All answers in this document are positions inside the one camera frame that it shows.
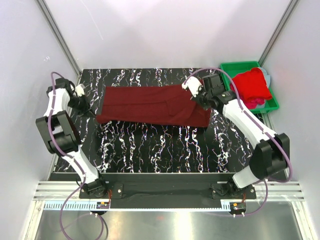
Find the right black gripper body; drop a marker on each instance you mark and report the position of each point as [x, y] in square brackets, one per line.
[203, 100]

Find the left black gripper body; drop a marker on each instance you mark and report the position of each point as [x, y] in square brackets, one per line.
[80, 104]

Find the dark red t shirt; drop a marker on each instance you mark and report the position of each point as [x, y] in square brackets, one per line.
[159, 105]

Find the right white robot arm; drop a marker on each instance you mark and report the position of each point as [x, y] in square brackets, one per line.
[271, 151]

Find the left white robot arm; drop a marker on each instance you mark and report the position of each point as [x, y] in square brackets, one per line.
[61, 137]

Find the green plastic bin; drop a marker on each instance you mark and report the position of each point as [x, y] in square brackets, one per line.
[234, 68]

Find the bright red t shirt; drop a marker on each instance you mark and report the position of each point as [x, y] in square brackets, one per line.
[251, 84]

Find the pink t shirt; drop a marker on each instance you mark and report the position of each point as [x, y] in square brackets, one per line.
[256, 103]

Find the light blue t shirt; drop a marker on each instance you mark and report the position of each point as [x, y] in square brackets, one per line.
[266, 76]

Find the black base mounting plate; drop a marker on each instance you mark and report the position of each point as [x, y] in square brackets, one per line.
[160, 191]

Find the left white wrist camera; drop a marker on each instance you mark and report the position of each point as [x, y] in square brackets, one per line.
[79, 90]

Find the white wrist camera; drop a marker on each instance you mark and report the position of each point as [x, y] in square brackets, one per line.
[79, 90]
[192, 84]

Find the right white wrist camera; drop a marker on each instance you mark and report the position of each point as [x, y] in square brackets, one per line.
[192, 84]

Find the left aluminium frame post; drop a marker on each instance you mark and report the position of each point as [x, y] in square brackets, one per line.
[47, 14]

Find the aluminium frame post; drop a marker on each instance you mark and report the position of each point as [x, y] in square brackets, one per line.
[47, 14]
[289, 10]

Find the aluminium extrusion rail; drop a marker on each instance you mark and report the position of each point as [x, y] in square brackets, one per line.
[277, 192]

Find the white slotted cable duct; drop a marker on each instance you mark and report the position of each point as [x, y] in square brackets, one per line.
[97, 206]

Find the right aluminium frame post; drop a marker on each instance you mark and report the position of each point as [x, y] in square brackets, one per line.
[289, 10]

